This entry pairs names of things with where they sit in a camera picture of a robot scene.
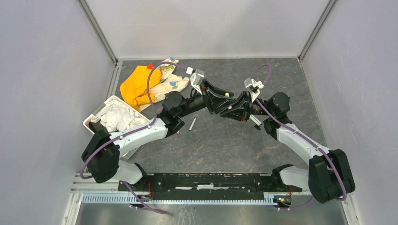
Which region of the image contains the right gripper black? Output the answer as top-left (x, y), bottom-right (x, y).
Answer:
top-left (220, 91), bottom-right (274, 122)

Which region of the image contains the white laundry basket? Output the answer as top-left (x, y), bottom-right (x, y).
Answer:
top-left (83, 95), bottom-right (150, 159)

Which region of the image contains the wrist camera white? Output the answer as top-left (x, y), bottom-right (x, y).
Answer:
top-left (244, 78), bottom-right (264, 103)
top-left (190, 69), bottom-right (204, 95)

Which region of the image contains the black garment in basket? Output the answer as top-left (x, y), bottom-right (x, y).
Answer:
top-left (87, 121), bottom-right (103, 134)

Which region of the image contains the yellow orange cloth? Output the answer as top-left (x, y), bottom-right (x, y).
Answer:
top-left (120, 63), bottom-right (153, 111)

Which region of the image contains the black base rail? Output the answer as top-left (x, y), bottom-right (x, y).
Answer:
top-left (131, 172), bottom-right (302, 200)

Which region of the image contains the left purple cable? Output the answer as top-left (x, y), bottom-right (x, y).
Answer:
top-left (80, 61), bottom-right (193, 215)

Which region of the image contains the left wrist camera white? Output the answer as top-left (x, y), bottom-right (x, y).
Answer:
top-left (190, 69), bottom-right (204, 95)

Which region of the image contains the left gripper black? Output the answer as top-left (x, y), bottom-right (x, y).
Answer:
top-left (177, 79), bottom-right (237, 118)

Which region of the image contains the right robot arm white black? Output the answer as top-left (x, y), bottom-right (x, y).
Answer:
top-left (217, 91), bottom-right (355, 203)

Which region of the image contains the cream patterned cloth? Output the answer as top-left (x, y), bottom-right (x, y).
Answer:
top-left (139, 57), bottom-right (190, 112)

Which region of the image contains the white cloth in basket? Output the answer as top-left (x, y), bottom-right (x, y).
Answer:
top-left (89, 99), bottom-right (148, 133)

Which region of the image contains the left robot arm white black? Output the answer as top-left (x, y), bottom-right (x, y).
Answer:
top-left (81, 79), bottom-right (241, 191)

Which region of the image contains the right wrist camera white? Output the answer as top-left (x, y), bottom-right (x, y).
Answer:
top-left (244, 78), bottom-right (264, 103)

